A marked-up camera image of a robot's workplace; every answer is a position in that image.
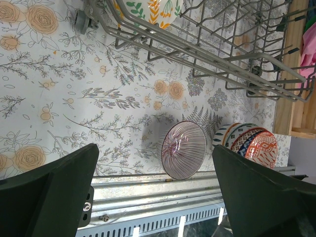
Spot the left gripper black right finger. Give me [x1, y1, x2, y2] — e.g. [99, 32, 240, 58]
[212, 145, 316, 237]

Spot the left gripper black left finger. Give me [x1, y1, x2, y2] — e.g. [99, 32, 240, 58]
[0, 143, 99, 237]

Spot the blue zigzag bowl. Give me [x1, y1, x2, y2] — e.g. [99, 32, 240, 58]
[231, 127, 266, 153]

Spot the red diamond patterned bowl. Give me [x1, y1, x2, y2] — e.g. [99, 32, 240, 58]
[244, 130, 277, 169]

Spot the yellow floral bowl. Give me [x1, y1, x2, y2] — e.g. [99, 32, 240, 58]
[122, 0, 183, 29]

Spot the brown lattice patterned bowl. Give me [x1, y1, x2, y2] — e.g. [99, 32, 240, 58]
[224, 123, 257, 148]

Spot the teal leaf patterned bowl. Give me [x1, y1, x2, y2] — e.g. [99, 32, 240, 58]
[212, 122, 241, 147]

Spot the purple striped bowl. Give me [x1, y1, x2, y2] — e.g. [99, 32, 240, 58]
[157, 120, 207, 180]

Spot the floral table mat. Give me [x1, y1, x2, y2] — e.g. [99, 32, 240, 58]
[0, 0, 275, 179]

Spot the pink t-shirt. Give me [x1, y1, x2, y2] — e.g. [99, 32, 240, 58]
[299, 23, 316, 86]

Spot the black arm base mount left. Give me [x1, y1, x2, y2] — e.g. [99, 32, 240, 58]
[79, 186, 94, 228]

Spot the aluminium frame rail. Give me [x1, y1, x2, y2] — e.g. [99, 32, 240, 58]
[83, 165, 297, 227]

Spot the slotted cable duct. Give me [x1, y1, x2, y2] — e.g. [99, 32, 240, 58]
[76, 203, 226, 237]

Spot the wooden tray frame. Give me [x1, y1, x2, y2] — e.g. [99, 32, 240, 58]
[273, 0, 316, 139]

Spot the grey wire dish rack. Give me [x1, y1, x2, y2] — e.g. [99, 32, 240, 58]
[75, 0, 316, 102]

